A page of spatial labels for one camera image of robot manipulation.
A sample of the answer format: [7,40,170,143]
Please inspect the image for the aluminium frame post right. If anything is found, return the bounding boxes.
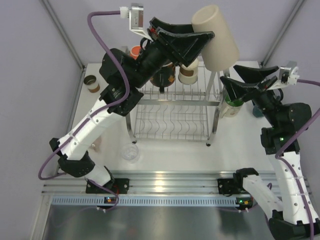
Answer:
[260,0,307,68]

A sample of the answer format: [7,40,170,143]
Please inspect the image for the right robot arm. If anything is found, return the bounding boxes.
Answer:
[221,61,320,240]

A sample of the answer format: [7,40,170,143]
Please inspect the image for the black mug with orange print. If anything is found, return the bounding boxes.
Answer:
[149,62,176,94]

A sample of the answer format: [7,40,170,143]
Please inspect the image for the steel two-tier dish rack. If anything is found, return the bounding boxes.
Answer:
[125,61,229,147]

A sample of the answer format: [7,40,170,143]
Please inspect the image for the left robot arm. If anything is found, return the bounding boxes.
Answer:
[49,18,215,193]

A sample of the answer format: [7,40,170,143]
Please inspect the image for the steel cup cream brown sleeve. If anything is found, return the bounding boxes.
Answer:
[178,58,199,85]

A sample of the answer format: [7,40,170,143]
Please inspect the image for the beige paper cup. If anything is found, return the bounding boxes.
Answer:
[191,4,240,72]

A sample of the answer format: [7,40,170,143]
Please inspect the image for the clear glass cup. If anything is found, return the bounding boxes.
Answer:
[121,143,140,164]

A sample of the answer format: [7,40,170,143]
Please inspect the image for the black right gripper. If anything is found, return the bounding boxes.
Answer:
[220,64,282,127]

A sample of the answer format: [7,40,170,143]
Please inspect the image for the aluminium frame post left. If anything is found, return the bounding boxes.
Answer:
[39,0,87,73]

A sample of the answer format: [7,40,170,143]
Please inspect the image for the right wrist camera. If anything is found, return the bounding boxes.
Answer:
[268,61,300,90]

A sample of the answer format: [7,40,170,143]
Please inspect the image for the pink translucent tumbler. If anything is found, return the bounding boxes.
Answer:
[90,136,102,152]

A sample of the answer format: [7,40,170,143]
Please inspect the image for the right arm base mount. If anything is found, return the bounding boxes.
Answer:
[217,178,249,197]

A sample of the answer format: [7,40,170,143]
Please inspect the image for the dark teal mug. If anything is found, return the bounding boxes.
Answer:
[252,105,264,118]

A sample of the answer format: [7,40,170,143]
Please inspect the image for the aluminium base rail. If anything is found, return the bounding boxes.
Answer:
[41,170,233,195]

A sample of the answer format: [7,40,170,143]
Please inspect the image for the perforated cable duct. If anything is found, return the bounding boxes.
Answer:
[51,195,253,207]

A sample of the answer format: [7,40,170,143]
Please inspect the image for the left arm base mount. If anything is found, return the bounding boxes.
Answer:
[85,178,130,195]

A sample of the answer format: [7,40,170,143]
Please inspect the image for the aluminium frame post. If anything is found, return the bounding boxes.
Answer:
[39,0,87,73]
[260,0,307,68]

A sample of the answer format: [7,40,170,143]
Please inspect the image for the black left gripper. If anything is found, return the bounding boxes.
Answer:
[129,17,214,89]

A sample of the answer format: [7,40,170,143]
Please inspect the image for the cream mug green inside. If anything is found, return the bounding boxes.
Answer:
[219,94,244,119]

